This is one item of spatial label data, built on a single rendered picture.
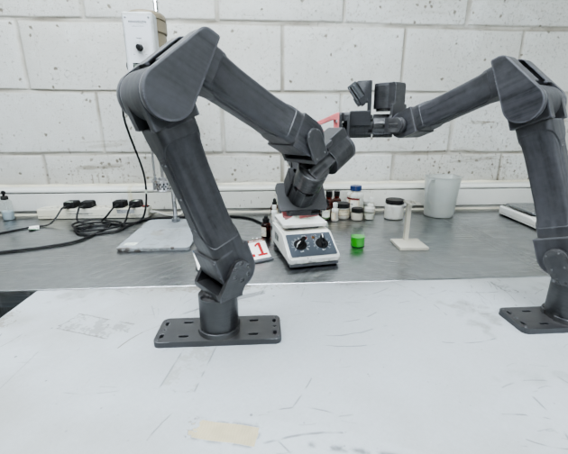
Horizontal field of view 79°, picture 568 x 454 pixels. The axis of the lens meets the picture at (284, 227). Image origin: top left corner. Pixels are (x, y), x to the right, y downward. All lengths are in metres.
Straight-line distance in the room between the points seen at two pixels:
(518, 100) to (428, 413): 0.51
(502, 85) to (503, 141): 0.95
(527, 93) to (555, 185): 0.16
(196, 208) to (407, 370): 0.37
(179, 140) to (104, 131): 1.04
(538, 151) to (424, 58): 0.86
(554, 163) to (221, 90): 0.54
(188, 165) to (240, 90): 0.13
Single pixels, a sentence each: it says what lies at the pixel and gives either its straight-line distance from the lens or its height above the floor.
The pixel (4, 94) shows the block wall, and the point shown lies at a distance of 1.64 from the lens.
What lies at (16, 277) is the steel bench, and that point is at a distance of 0.99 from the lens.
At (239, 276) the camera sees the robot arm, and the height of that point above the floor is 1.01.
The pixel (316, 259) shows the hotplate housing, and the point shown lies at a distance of 0.84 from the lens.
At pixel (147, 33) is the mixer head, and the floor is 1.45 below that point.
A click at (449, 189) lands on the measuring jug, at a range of 1.36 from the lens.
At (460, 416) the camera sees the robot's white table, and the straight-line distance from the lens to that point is 0.51.
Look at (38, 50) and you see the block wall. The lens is 1.58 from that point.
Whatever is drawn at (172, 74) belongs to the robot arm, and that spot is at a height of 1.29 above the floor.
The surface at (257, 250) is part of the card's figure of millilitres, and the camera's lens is 0.89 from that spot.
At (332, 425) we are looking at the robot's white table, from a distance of 0.46.
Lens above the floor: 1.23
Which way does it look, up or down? 17 degrees down
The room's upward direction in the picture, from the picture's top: straight up
